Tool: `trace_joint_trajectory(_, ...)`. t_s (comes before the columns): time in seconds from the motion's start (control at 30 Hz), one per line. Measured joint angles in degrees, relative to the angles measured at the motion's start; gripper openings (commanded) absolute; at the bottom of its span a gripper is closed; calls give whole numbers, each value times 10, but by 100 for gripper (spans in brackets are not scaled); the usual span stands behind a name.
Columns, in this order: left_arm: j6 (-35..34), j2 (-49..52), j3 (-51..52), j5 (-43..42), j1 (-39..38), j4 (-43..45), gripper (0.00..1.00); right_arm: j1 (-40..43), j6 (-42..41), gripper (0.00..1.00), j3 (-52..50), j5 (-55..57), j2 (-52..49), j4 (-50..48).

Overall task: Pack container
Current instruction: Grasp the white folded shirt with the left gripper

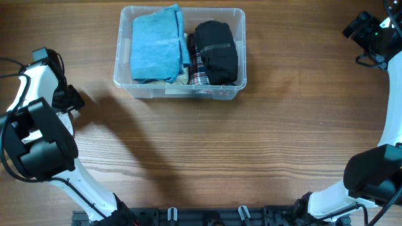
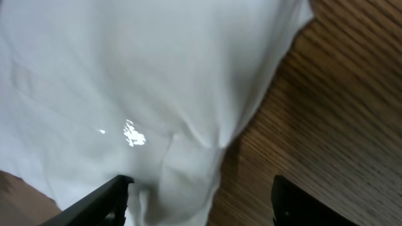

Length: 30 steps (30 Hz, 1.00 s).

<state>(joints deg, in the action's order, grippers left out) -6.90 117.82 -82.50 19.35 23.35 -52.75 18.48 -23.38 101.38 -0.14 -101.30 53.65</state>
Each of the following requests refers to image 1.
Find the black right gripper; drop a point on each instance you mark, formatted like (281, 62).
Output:
(361, 35)

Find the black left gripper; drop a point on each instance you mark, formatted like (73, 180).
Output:
(78, 102)

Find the blue denim jeans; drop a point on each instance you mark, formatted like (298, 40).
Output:
(158, 46)

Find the cream cloth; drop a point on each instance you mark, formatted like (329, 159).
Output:
(182, 79)

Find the plaid shirt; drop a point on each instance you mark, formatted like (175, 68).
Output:
(202, 74)

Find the black garment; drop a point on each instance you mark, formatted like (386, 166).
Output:
(215, 43)

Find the white t-shirt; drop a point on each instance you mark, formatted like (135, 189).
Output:
(66, 121)

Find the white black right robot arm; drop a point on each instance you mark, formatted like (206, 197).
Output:
(371, 178)

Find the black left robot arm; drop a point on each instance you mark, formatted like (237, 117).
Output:
(37, 143)

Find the white label on container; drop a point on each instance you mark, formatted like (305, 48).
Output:
(179, 92)

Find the clear plastic storage container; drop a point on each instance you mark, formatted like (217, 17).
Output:
(234, 17)

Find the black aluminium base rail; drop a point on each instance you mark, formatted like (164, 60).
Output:
(266, 216)

